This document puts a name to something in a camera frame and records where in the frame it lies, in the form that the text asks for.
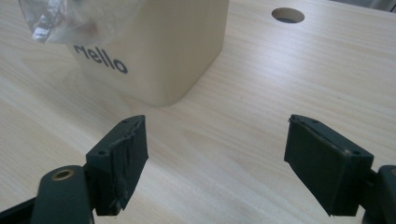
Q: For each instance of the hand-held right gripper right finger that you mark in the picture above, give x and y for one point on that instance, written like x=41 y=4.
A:
x=323 y=168

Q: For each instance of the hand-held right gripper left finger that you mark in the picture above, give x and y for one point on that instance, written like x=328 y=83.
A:
x=120 y=161

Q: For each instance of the cream plastic bin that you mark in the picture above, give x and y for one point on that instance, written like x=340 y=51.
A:
x=168 y=53

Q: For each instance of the clear plastic wrapper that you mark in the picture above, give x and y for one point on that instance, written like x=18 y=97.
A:
x=65 y=21

